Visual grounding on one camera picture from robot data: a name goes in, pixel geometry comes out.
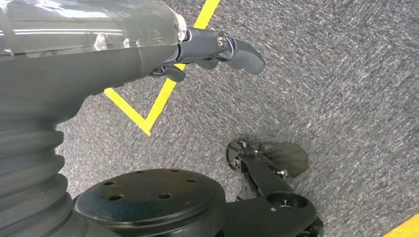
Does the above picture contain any metal caster brake pedal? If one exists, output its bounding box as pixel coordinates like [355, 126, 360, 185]
[225, 139, 310, 201]

